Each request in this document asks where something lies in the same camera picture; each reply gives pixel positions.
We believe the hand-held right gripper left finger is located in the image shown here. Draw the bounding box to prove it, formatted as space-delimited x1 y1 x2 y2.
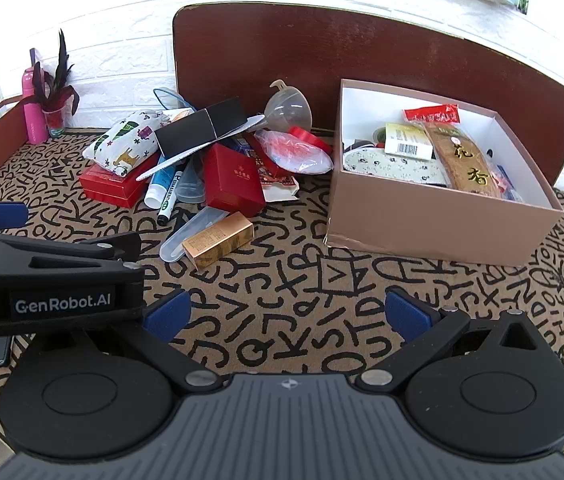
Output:
82 288 223 393

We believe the pink bottle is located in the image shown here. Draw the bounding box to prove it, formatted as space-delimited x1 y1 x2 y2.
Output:
21 49 49 145

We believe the dark brown wooden board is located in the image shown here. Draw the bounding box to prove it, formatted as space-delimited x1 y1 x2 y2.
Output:
172 2 564 186

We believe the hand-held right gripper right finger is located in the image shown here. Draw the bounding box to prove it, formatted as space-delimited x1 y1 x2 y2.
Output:
357 289 552 392

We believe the green white barcode packet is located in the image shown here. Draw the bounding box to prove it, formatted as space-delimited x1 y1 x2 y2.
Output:
384 122 435 161

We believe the long grey flat strip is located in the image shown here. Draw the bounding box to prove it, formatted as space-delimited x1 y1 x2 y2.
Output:
136 114 267 181

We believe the clear plastic funnel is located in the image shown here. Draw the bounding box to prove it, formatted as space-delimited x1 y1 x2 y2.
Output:
264 79 313 133

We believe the black cardboard box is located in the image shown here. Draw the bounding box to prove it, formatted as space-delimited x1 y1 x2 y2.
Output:
154 99 249 158

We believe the red blue small packet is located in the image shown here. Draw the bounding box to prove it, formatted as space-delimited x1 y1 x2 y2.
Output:
490 162 525 202

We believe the blue wire loop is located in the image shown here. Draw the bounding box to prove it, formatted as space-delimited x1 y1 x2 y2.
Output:
152 87 197 111

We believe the red plant in glass cup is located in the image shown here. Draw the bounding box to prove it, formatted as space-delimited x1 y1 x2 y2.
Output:
32 29 81 138

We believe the animal-print fabric pouch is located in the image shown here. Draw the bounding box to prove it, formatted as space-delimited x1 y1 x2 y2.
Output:
83 110 163 177

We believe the brown snack packet red top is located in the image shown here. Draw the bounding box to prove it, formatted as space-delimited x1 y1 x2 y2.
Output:
403 105 505 200

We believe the gold box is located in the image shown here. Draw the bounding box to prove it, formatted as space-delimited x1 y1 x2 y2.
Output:
182 211 255 269

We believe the clear plastic tube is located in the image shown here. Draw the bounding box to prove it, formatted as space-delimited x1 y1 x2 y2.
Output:
159 206 230 262

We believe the white green marker pen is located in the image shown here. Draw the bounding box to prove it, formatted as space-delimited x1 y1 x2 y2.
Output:
157 170 185 226

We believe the blue small box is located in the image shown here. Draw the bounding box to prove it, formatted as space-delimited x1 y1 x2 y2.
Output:
234 136 263 161

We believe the red white card box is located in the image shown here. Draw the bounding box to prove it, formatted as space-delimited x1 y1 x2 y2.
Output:
254 157 301 203

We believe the dark red gift box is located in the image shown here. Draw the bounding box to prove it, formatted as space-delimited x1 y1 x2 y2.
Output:
202 142 267 218

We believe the clear plastic cup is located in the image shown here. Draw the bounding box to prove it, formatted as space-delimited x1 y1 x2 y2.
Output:
177 160 207 205

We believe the red white plastic bag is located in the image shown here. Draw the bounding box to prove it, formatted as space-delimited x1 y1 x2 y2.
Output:
254 129 333 175

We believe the pink-brown cardboard box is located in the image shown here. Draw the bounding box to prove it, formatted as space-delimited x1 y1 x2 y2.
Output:
324 78 564 267

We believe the letter-print mat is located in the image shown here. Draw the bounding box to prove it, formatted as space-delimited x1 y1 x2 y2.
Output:
0 127 564 478

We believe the white blue tube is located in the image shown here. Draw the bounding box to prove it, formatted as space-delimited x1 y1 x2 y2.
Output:
144 155 183 209

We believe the white black-print pouch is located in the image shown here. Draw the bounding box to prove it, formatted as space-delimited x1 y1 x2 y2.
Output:
343 147 450 188

